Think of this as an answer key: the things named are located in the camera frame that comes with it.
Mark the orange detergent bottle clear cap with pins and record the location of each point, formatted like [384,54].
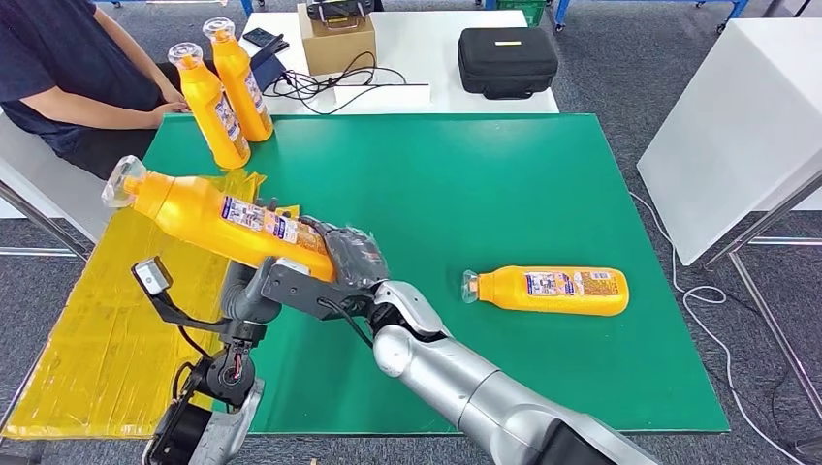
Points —
[507,289]
[241,70]
[205,109]
[186,212]

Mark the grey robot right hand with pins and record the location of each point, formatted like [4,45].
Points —
[359,260]

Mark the blue metal rack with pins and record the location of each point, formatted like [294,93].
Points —
[642,2]

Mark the yellow taped plastic sheet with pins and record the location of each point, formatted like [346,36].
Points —
[96,359]

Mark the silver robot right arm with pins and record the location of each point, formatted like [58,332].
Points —
[462,385]

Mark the metal bench leg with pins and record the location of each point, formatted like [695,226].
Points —
[35,221]

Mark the person's left forearm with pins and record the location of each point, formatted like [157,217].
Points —
[138,51]

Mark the person's right forearm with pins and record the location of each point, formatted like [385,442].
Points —
[90,110]

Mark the metal table frame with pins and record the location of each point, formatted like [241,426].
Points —
[769,322]

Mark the black smartphone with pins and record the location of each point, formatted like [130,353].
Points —
[258,37]

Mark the white bench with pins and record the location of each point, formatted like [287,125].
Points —
[45,189]

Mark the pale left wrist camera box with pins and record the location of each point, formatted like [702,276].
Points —
[152,277]

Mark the black zip carrying case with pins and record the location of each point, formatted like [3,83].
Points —
[507,64]

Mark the person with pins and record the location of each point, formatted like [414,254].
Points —
[45,51]

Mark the brown cardboard box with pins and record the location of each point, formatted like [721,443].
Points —
[335,51]

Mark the person's right hand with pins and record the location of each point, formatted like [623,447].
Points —
[170,113]

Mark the green table board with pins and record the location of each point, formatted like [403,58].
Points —
[481,179]

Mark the white table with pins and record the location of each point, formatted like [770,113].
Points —
[417,45]

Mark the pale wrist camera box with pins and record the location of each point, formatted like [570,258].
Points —
[152,277]
[302,289]

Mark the large white tabletop panel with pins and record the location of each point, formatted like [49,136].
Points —
[738,122]

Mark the dark blue tablet folder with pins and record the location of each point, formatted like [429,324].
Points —
[270,67]

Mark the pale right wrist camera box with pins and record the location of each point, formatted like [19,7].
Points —
[302,289]

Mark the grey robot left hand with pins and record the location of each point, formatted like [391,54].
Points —
[250,298]

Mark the person's left hand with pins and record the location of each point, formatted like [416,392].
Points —
[174,96]

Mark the green plastic crate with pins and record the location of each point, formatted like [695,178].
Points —
[520,6]

